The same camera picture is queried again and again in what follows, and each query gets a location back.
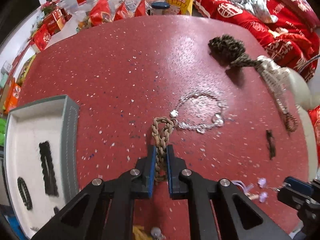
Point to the black scalloped snap hair clip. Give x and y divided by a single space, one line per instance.
50 185

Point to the jar with dark lid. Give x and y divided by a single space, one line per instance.
159 8

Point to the purple heart clip upper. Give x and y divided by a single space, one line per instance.
262 182

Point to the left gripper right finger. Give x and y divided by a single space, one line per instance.
179 184

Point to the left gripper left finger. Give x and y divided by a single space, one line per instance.
142 183

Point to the cream leather chair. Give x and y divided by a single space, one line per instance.
307 99

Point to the orange gift box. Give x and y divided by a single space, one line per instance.
10 96

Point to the silver star hair clip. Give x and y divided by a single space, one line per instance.
56 210

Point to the grey white jewelry tray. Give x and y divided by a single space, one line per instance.
51 119

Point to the white polka dot scrunchie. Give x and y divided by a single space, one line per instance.
282 73

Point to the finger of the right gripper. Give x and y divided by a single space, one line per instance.
307 208
299 186

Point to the red patterned bedding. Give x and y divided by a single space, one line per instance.
286 29

